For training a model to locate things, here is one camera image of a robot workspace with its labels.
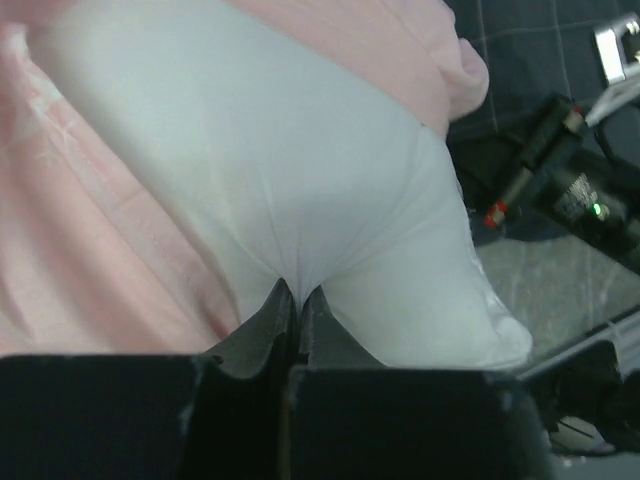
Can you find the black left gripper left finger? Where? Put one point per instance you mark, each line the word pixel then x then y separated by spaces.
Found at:
pixel 212 415

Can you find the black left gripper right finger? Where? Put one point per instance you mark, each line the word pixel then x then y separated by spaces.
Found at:
pixel 349 417

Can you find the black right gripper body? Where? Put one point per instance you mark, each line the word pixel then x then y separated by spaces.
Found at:
pixel 534 178

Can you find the white pillow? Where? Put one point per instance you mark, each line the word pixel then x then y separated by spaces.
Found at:
pixel 303 141

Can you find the purple printed pillowcase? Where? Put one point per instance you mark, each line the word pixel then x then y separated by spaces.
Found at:
pixel 90 259

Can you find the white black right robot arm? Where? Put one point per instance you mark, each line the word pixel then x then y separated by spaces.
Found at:
pixel 618 239

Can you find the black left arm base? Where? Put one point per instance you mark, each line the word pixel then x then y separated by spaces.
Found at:
pixel 588 407

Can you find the grey plaid pillow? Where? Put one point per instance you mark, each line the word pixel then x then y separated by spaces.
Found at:
pixel 532 49

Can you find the aluminium mounting rail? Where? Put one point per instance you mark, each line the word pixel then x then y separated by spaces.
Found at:
pixel 622 332

